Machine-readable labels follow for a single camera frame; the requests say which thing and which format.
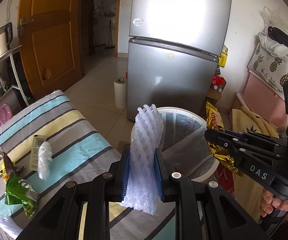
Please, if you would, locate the white foam fruit net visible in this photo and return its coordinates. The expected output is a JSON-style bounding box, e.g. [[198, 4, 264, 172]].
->
[[121, 104, 164, 215]]

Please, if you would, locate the red snack bag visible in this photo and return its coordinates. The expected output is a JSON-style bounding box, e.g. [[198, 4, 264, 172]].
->
[[210, 74, 226, 90]]

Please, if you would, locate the pale green barcode wrapper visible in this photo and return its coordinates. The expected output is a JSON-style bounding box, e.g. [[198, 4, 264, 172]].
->
[[29, 135, 47, 171]]

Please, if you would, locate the yellow small wrapper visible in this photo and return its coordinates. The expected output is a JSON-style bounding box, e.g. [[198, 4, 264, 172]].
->
[[1, 169, 9, 183]]

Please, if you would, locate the green foil snack wrapper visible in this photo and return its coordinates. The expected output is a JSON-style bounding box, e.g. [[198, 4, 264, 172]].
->
[[5, 173, 39, 219]]

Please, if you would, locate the yellow pineapple towel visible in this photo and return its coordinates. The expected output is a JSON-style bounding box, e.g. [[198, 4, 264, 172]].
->
[[232, 106, 279, 221]]

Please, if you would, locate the pineapple print cloth bag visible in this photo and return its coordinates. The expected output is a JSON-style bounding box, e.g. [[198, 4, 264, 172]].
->
[[247, 32, 288, 98]]

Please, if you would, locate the brown wooden door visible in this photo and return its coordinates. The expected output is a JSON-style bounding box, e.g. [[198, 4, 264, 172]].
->
[[18, 0, 84, 100]]

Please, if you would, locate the small white foam net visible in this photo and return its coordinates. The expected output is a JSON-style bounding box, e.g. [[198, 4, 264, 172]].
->
[[37, 141, 53, 180]]

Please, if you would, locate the brown chocolate wrapper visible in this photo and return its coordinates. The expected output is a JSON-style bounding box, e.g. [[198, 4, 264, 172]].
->
[[0, 148, 23, 177]]

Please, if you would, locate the yellow packet on fridge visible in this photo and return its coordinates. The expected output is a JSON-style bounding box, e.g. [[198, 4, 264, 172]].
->
[[218, 45, 229, 68]]

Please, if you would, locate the person's right hand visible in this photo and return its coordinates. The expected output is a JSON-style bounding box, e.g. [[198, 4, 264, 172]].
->
[[260, 189, 288, 221]]

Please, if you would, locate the white round trash bin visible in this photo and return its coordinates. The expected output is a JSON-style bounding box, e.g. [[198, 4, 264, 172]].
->
[[130, 106, 221, 183]]

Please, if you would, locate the cardboard box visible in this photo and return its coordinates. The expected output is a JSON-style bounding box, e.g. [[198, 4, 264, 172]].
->
[[205, 81, 226, 106]]

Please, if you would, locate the white electric kettle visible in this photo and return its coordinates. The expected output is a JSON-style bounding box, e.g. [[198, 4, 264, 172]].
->
[[0, 22, 13, 57]]

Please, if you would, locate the striped tablecloth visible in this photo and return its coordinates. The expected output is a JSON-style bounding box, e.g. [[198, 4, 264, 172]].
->
[[0, 91, 175, 239]]

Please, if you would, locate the silver two-door refrigerator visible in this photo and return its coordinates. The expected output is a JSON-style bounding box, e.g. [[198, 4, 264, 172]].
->
[[126, 0, 232, 120]]

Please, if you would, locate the gold foil snack wrapper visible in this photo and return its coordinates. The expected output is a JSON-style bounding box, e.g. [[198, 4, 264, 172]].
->
[[205, 102, 245, 177]]

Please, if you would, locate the white metal shelf rack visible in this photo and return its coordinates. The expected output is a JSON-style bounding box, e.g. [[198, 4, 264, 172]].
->
[[0, 46, 29, 115]]

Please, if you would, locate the white paper roll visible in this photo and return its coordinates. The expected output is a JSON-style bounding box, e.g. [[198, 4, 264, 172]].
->
[[114, 77, 127, 109]]

